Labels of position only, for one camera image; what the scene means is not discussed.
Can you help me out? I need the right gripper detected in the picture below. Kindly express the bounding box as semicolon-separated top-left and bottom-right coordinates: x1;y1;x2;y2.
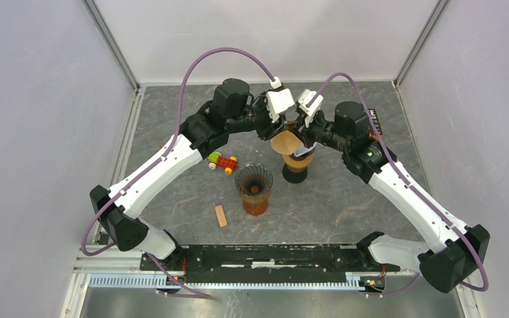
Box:
289;108;350;153

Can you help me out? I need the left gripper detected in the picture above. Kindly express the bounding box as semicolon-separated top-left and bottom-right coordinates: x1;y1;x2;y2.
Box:
227;89;292;141

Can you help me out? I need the brown paper coffee filter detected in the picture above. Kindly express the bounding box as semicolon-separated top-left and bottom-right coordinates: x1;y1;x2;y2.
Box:
270;130;304;156

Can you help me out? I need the blue ribbed plastic dripper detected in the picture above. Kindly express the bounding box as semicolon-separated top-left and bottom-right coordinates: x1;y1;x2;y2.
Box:
290;148;315;161

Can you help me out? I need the light wooden ring holder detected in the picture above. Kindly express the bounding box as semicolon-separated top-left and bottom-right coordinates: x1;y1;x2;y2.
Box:
282;153;314;172

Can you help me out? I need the clear smoky ribbed dripper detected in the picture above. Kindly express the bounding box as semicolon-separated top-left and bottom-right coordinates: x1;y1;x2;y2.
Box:
234;163;274;197

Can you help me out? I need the orange glass carafe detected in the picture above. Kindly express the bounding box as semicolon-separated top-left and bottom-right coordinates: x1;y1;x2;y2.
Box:
243;201;269;216

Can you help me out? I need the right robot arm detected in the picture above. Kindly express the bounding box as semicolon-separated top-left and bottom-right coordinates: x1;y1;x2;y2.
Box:
296;102;490;293

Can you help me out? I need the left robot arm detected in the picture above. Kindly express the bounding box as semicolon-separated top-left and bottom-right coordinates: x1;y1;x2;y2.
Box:
89;78;295;270

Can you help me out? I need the orange black coffee filter box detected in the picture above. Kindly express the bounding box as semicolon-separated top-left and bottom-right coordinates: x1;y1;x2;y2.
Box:
367;108;383;141

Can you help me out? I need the colourful toy brick car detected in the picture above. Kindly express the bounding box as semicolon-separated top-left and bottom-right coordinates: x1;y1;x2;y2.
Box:
207;152;239;175

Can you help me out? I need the small wooden block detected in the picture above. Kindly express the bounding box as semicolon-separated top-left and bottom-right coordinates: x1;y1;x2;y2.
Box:
215;205;228;228

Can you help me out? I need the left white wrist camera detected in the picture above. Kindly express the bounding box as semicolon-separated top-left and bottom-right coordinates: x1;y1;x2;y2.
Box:
266;77;296;123

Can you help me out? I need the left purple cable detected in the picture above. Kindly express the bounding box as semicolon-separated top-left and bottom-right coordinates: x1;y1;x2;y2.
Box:
80;47;282;257

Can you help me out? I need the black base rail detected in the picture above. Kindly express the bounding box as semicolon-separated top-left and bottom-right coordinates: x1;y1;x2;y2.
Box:
160;244;400;284

